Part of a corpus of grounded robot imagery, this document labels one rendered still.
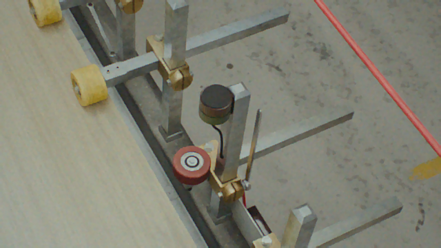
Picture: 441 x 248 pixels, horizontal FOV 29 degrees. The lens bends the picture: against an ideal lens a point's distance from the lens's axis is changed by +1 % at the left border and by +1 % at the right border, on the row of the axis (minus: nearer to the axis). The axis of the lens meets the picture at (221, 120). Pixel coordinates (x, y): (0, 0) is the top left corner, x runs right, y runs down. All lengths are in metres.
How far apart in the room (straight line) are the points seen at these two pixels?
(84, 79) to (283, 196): 1.18
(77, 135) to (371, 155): 1.40
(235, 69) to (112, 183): 1.44
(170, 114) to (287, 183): 0.96
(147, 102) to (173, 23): 0.44
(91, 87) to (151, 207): 0.29
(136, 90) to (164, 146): 0.18
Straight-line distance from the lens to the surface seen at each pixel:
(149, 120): 2.06
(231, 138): 1.64
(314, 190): 2.83
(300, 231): 1.50
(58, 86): 1.88
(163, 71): 1.84
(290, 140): 1.88
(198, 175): 1.74
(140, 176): 1.74
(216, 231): 1.91
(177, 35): 1.74
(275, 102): 3.02
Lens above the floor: 2.37
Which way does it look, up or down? 54 degrees down
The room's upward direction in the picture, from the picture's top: 8 degrees clockwise
